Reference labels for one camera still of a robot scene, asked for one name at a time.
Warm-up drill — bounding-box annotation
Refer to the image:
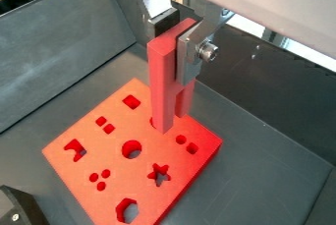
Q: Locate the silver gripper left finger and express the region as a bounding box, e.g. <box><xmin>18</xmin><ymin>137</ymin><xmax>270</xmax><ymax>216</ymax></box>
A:
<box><xmin>136</xmin><ymin>0</ymin><xmax>180</xmax><ymax>42</ymax></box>

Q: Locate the red double-square peg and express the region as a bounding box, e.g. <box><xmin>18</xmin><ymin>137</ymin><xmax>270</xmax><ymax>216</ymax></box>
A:
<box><xmin>147</xmin><ymin>18</ymin><xmax>196</xmax><ymax>134</ymax></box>

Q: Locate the black curved holder bracket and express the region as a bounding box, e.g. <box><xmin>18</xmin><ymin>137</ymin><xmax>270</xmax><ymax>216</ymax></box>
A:
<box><xmin>0</xmin><ymin>185</ymin><xmax>50</xmax><ymax>225</ymax></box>

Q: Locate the red shape-sorting block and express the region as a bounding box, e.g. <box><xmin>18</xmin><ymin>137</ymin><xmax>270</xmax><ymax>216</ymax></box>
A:
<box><xmin>42</xmin><ymin>79</ymin><xmax>222</xmax><ymax>225</ymax></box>

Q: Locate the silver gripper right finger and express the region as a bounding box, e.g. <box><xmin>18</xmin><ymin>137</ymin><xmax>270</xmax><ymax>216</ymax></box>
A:
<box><xmin>176</xmin><ymin>3</ymin><xmax>235</xmax><ymax>85</ymax></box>

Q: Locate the grey bin enclosure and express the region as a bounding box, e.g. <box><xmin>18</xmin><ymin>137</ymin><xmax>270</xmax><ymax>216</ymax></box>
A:
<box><xmin>0</xmin><ymin>0</ymin><xmax>336</xmax><ymax>225</ymax></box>

